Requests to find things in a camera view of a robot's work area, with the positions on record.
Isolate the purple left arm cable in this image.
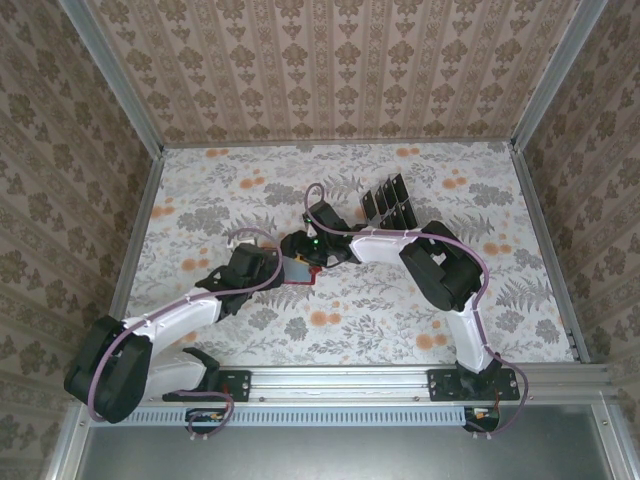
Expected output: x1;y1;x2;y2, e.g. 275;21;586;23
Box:
87;227;284;444

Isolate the slotted grey cable duct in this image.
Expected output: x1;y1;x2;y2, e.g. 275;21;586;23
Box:
92;405;501;428

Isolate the floral patterned table cover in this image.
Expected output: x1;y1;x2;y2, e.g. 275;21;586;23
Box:
110;142;576;367

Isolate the aluminium table side rail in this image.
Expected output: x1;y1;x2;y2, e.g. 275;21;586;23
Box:
108;148;167;319
509;141;592;364

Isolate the black cable connector box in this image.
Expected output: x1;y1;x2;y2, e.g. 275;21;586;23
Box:
185;407;230;437
463;405;502;435

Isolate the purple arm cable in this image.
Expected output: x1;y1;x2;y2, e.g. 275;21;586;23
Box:
87;227;284;444
304;183;531;441

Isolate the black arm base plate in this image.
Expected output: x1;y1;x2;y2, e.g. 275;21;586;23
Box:
428;367;521;403
162;368;252;403

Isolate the aluminium mounting rail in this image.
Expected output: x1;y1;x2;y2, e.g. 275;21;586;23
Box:
73;364;615;401

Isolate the red leather card holder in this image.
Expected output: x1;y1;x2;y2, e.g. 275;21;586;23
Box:
280;257;324;287

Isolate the aluminium frame post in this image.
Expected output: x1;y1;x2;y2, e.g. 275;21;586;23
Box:
508;0;611;152
56;0;166;160

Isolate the clear acrylic card stand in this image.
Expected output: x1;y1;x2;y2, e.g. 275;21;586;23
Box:
359;171;418;234

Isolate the grey metal sheet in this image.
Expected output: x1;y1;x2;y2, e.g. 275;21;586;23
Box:
74;423;621;480

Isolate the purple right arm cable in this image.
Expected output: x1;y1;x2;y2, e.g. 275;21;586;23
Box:
304;183;531;441

